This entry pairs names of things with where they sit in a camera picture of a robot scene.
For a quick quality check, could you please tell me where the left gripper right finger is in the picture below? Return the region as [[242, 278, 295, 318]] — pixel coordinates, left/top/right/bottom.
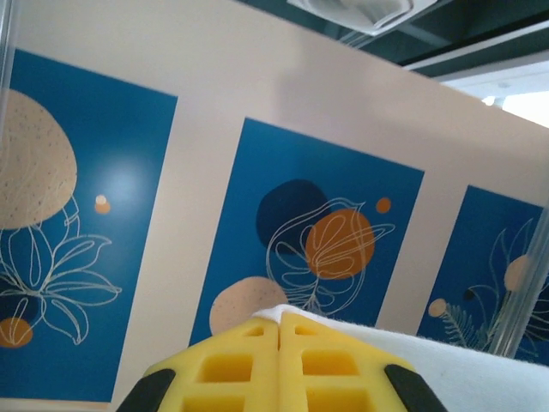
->
[[279, 312, 449, 412]]

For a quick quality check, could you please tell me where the blue poster beige circle leaf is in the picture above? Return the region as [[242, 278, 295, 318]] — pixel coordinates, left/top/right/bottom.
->
[[188, 118, 425, 348]]

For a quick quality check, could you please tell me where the white ceiling air vent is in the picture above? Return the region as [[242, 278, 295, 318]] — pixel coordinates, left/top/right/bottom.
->
[[286, 0, 432, 36]]

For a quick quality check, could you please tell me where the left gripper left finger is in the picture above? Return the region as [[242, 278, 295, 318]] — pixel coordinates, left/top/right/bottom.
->
[[115, 319, 281, 412]]

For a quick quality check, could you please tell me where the white t-shirt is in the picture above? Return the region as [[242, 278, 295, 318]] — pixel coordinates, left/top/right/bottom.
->
[[250, 303, 549, 412]]

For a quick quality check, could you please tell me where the blue poster white flower outline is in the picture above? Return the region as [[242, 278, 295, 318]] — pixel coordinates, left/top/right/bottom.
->
[[0, 47, 179, 404]]

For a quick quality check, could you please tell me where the aluminium corner post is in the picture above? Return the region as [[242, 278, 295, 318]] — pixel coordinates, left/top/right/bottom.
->
[[0, 0, 21, 112], [492, 201, 549, 360]]

